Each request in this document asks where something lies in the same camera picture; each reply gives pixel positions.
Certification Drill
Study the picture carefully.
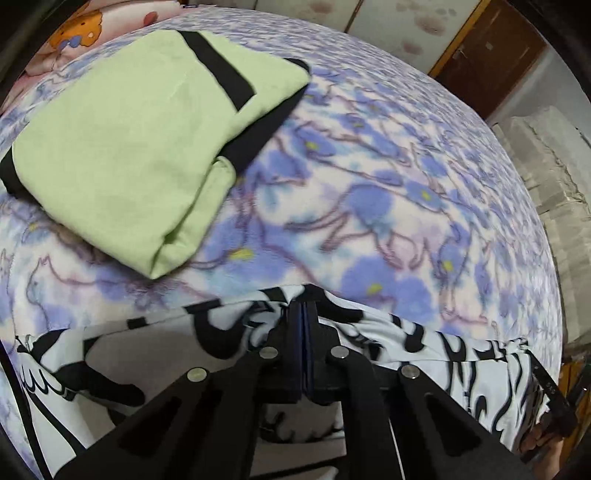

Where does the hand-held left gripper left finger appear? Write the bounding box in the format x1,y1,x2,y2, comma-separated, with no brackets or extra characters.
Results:
55,302,303,480

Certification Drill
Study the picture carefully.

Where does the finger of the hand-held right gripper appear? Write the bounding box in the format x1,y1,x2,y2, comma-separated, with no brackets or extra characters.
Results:
526,351,578,437

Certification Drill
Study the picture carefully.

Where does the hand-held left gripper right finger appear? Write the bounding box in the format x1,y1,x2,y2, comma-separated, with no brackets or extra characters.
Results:
302,300,536,480

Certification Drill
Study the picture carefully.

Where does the white black-printed shirt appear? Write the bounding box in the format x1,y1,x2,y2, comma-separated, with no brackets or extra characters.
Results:
0,284,561,480

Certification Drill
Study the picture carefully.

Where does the person's right hand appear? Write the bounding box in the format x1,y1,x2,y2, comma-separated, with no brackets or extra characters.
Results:
519,415,566,467

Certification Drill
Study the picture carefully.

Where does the purple floral blanket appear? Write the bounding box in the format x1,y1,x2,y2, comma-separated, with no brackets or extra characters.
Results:
0,7,566,462

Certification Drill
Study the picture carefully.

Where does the folded green black-trimmed garment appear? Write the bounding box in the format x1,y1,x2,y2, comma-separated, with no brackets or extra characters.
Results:
0,30,311,280

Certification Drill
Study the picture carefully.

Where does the wooden-framed white wardrobe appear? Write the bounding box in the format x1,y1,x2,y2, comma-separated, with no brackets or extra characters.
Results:
185,0,490,75

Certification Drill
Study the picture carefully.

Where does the brown wooden door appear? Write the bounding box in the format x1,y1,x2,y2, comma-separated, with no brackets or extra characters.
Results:
429,0,548,109

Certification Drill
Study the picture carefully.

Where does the pink orange-printed pillow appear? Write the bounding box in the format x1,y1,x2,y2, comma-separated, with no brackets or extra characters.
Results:
9,0,185,88

